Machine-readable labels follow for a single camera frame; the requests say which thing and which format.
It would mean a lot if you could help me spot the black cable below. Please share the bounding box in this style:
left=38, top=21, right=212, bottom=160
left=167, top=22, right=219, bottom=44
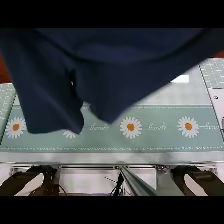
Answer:
left=105, top=172, right=126, bottom=197

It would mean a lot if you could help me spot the navy blue T-shirt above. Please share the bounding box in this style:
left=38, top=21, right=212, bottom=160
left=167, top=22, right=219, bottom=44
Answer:
left=0, top=27, right=224, bottom=135

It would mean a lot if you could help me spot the silver frame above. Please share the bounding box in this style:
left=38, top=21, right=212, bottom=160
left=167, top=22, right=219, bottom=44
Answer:
left=9, top=162, right=224, bottom=197

